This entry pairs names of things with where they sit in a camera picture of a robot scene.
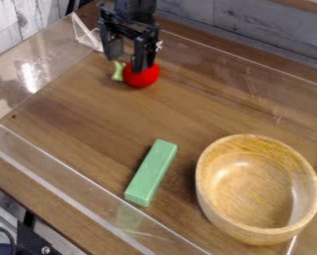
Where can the clear acrylic tray wall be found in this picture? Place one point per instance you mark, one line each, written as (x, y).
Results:
(77, 132)

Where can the long green rectangular block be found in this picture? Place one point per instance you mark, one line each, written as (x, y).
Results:
(145, 184)

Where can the red ball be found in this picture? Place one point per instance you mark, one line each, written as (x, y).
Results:
(142, 79)

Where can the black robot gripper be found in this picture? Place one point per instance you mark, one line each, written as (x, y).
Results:
(130, 19)

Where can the clear acrylic corner bracket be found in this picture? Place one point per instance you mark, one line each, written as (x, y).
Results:
(86, 36)

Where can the black metal clamp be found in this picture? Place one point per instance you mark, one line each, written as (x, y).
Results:
(30, 242)

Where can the wooden bowl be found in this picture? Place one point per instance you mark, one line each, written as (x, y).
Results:
(256, 188)

